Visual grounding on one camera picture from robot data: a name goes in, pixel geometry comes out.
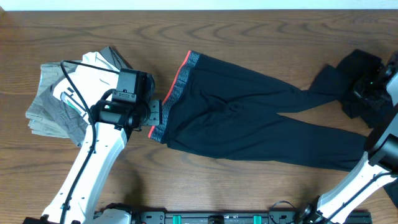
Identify khaki folded cargo pants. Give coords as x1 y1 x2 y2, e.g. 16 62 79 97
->
25 62 88 147

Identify white folded t-shirt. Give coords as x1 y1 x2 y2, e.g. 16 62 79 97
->
53 52 119 123

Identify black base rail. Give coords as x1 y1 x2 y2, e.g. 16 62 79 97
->
93 200 373 224

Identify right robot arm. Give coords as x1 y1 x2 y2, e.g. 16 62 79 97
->
292 50 397 223

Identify black garment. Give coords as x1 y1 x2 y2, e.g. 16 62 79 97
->
337 49 397 128

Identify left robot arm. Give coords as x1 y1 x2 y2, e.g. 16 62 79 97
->
23 68 162 224

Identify black leggings red waistband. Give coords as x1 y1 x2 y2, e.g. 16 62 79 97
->
149 50 379 171

